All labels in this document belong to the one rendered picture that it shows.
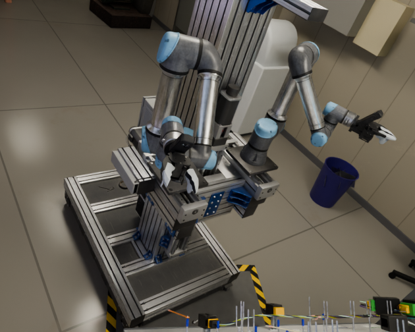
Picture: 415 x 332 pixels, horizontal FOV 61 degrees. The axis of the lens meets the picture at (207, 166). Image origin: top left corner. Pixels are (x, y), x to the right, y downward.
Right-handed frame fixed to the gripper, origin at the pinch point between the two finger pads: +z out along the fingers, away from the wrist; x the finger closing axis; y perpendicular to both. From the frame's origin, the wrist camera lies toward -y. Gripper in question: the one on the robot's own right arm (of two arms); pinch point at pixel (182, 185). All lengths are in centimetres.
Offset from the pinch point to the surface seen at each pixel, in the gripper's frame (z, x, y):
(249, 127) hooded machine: -283, -164, 122
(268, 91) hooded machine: -285, -162, 71
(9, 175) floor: -165, 71, 169
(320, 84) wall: -291, -221, 43
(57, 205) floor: -136, 30, 164
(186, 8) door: -559, -91, 85
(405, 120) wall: -195, -264, 18
